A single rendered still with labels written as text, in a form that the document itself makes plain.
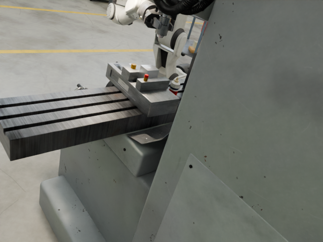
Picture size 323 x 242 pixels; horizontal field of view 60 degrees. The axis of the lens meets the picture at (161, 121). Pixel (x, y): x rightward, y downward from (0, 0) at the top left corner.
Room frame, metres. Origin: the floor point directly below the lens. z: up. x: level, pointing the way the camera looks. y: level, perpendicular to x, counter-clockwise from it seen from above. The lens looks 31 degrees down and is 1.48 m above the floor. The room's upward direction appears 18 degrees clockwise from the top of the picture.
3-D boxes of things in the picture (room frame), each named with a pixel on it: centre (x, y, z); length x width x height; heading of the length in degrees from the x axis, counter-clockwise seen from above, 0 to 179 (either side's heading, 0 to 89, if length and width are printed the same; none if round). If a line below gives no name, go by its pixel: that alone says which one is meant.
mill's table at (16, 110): (1.12, 0.07, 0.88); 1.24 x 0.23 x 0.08; 139
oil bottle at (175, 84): (1.15, -0.01, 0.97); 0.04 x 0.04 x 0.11
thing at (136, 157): (1.09, 0.10, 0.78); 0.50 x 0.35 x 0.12; 49
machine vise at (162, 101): (1.10, 0.13, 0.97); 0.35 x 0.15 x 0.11; 47
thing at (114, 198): (1.10, 0.12, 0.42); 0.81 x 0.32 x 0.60; 49
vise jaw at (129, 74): (1.12, 0.15, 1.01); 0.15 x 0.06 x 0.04; 137
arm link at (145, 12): (1.16, 0.15, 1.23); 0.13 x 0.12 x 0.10; 122
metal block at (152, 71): (1.08, 0.11, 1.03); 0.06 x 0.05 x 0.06; 137
